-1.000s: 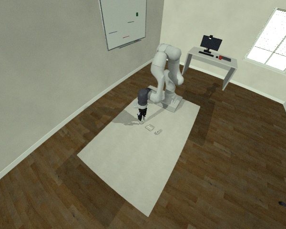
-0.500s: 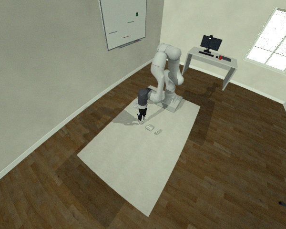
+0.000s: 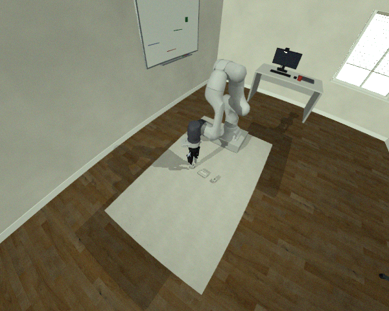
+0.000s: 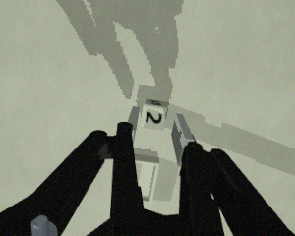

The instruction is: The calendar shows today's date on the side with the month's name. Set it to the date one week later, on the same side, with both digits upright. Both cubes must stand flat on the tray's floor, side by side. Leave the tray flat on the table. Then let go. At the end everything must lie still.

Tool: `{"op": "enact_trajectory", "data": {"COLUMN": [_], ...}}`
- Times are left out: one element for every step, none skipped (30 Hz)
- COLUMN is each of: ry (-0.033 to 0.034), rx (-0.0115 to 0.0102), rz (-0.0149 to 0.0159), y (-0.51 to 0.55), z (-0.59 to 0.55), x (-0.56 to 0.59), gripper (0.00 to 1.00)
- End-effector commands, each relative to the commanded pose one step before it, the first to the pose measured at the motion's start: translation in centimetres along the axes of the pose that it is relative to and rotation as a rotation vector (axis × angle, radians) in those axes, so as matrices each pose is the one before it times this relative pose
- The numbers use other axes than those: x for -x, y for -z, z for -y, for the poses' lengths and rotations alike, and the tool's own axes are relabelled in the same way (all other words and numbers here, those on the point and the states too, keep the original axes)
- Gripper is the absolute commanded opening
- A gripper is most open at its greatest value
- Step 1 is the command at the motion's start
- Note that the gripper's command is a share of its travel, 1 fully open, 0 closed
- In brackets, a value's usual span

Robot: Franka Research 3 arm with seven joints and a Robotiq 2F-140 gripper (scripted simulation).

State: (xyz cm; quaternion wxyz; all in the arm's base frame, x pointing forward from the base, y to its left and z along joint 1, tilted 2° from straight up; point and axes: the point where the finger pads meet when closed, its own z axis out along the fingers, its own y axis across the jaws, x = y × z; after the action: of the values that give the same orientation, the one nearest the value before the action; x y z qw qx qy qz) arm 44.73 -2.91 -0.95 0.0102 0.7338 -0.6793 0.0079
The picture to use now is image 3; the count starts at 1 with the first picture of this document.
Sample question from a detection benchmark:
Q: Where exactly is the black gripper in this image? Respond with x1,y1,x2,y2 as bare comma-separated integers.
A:
187,146,200,167

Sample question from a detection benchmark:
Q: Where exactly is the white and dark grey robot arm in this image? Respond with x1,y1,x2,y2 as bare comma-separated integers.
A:
181,59,250,148

